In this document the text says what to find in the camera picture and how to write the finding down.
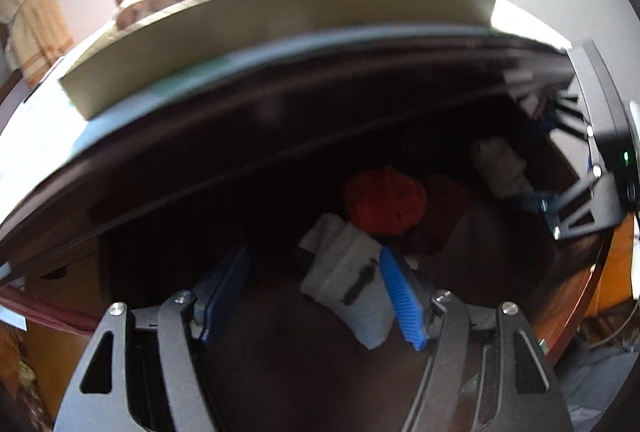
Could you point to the tied yellow curtain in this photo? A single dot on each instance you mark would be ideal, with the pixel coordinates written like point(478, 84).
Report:
point(35, 26)

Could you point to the white grey sock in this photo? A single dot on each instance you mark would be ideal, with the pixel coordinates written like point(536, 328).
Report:
point(345, 277)

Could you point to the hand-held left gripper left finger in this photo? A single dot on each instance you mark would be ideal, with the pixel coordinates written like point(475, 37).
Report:
point(225, 292)

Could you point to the cream cloth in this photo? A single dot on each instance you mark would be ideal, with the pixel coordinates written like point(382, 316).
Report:
point(500, 166)

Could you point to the dark wooden table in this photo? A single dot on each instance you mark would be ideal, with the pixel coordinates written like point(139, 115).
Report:
point(250, 111)

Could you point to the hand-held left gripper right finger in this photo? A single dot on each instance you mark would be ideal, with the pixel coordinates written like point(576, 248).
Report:
point(400, 302)

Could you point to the dark red cloth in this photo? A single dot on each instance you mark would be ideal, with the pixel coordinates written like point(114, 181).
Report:
point(445, 217)

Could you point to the red knitted garment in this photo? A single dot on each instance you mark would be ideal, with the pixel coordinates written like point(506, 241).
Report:
point(385, 202)

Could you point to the green cloud print tablecloth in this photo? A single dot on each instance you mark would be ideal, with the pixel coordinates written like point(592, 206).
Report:
point(30, 141)

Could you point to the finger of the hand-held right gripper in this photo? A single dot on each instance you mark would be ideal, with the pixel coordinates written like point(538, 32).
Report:
point(575, 207)
point(567, 111)

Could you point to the shallow cardboard box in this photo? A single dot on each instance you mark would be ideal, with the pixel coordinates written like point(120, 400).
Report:
point(275, 26)

